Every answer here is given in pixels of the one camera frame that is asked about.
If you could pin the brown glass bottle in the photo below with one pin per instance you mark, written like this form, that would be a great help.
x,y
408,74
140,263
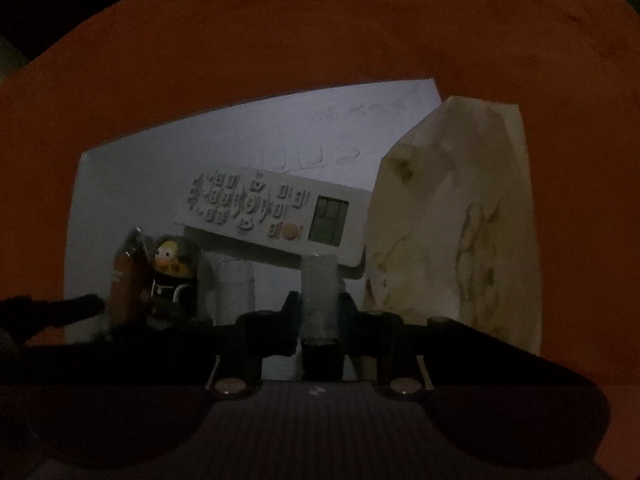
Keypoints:
x,y
130,270

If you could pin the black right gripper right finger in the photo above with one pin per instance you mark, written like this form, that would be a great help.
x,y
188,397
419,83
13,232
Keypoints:
x,y
498,408

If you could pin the white paper sheet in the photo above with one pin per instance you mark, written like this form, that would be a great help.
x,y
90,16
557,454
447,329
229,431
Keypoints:
x,y
337,135

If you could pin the red cloth table cover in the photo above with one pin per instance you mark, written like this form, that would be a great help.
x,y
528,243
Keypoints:
x,y
572,66

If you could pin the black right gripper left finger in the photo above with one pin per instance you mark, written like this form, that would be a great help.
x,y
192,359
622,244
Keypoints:
x,y
129,395

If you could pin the white remote control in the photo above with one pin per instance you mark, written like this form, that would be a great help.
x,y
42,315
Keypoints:
x,y
297,215

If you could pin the small yellow-faced toy figure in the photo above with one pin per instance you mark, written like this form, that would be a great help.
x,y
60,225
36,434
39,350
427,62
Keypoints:
x,y
170,292

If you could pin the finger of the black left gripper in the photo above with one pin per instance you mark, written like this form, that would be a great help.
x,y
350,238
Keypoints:
x,y
28,321

